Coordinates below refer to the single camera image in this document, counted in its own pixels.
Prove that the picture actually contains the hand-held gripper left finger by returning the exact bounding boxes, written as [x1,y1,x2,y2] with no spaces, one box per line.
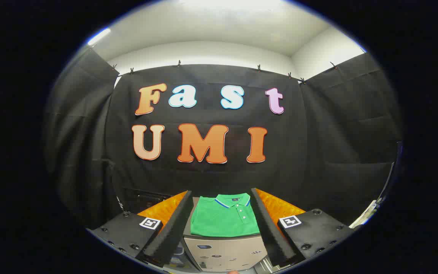
[88,190,194,267]

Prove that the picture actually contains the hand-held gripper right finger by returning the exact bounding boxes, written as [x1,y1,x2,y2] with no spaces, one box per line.
[250,188,356,268]

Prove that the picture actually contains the grey washing machine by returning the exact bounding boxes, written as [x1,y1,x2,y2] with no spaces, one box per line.
[164,238,200,273]

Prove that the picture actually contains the green polo shirt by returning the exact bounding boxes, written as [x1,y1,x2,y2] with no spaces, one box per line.
[190,193,261,237]

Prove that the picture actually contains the black backdrop cloth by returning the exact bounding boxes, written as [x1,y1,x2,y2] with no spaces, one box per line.
[44,48,402,229]

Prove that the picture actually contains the printed paper sheet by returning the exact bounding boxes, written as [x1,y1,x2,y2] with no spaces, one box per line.
[350,198,384,229]

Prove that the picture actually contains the row of black clips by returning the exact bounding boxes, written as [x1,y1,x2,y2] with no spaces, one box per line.
[111,59,339,85]

